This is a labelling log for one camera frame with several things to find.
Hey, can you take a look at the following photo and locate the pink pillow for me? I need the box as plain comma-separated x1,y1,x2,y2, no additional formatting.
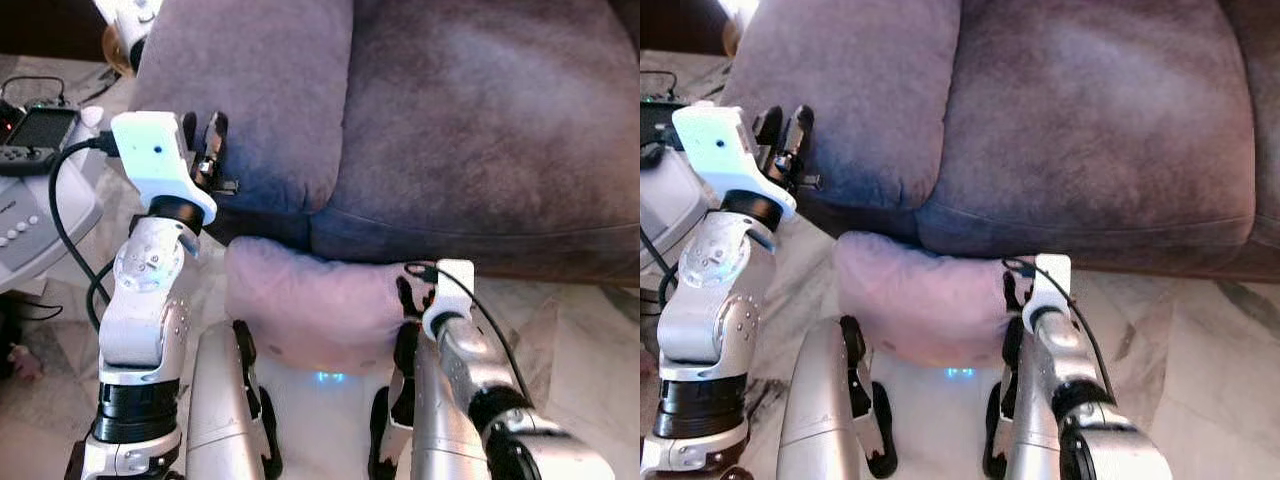
833,232,1027,367
224,236,422,377

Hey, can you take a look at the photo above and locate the brown suede sofa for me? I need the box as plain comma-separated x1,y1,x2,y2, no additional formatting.
130,0,641,287
720,0,1280,284

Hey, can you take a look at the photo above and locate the black handheld controller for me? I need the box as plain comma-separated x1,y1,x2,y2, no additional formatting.
640,97,692,167
0,104,82,178

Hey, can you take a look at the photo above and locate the white standing fan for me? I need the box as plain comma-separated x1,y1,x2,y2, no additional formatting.
0,130,107,296
640,148,714,253

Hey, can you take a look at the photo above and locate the brown wooden door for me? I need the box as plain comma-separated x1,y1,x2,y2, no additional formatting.
640,0,732,56
0,0,107,61

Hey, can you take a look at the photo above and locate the silver left robot leg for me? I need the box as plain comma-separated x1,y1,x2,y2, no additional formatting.
777,316,900,480
185,320,285,480

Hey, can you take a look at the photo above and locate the small pink toy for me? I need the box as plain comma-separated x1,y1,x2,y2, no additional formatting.
5,343,47,383

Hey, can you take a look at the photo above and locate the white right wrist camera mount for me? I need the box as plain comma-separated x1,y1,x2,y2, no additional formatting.
422,259,477,342
1022,254,1074,335

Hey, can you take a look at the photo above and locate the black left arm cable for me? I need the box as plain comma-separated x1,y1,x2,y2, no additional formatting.
640,225,683,313
48,135,122,332

